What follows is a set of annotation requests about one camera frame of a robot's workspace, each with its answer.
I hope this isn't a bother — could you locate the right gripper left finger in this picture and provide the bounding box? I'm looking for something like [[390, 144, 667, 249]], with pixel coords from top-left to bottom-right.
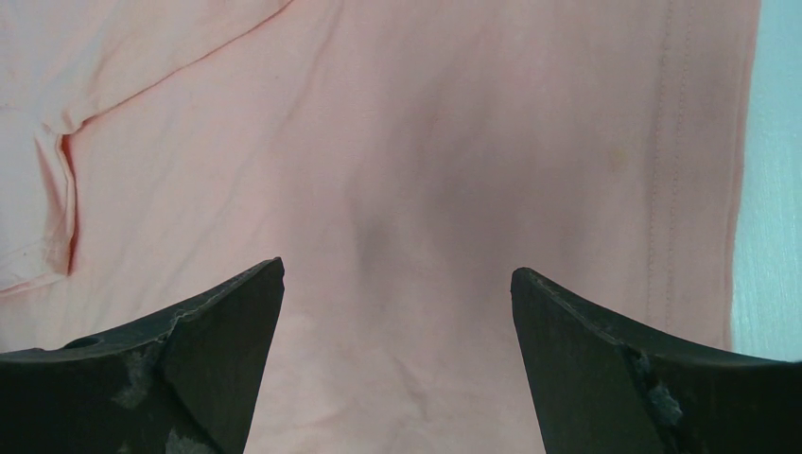
[[1, 258, 285, 453]]

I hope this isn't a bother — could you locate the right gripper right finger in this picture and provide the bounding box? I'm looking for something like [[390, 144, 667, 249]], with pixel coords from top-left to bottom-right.
[[511, 268, 801, 454]]

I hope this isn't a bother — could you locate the salmon pink t-shirt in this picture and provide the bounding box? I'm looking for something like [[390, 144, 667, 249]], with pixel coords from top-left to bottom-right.
[[1, 1, 760, 453]]

